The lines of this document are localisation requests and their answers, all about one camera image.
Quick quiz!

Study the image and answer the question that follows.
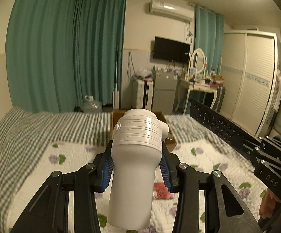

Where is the white handheld bottle device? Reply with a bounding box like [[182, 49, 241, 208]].
[[107, 108, 169, 230]]

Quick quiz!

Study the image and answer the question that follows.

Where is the black remote control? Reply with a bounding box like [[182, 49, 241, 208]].
[[190, 100, 262, 151]]

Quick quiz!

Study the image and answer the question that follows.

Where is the person's right hand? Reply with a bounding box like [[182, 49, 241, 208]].
[[259, 189, 281, 219]]

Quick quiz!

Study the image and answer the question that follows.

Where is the white floral quilt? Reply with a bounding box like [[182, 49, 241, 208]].
[[12, 141, 261, 232]]

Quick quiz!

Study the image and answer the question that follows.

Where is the red patterned box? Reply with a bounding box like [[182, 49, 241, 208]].
[[153, 183, 174, 200]]

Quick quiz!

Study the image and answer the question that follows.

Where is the brown cardboard box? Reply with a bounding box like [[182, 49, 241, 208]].
[[111, 109, 177, 152]]

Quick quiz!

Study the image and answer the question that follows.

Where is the dark suitcase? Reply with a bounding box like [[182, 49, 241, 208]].
[[213, 86, 226, 113]]

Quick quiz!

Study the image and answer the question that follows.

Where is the white louvered wardrobe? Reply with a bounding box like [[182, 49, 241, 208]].
[[219, 30, 279, 136]]

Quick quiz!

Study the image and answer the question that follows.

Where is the clear water jug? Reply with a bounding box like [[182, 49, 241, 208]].
[[81, 95, 102, 113]]

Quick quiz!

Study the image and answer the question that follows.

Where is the white dressing table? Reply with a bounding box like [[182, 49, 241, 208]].
[[175, 78, 218, 115]]

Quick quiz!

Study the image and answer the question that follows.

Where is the oval vanity mirror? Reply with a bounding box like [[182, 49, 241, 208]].
[[189, 48, 206, 75]]

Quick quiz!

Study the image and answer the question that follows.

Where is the white flat mop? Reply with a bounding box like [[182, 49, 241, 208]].
[[113, 47, 119, 110]]

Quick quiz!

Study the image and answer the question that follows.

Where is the silver mini fridge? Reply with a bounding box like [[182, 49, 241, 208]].
[[152, 71, 177, 115]]

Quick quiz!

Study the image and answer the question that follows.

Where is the white suitcase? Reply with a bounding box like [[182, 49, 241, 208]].
[[132, 79, 154, 110]]

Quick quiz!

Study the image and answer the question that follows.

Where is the narrow green curtain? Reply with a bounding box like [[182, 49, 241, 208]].
[[194, 5, 224, 74]]

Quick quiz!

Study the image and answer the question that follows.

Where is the large green curtain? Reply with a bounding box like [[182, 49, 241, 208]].
[[5, 0, 126, 113]]

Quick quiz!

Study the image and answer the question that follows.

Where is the white air conditioner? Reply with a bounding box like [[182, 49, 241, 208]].
[[149, 0, 194, 23]]

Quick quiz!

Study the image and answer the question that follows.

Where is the black wall television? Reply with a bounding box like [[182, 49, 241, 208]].
[[153, 36, 191, 64]]

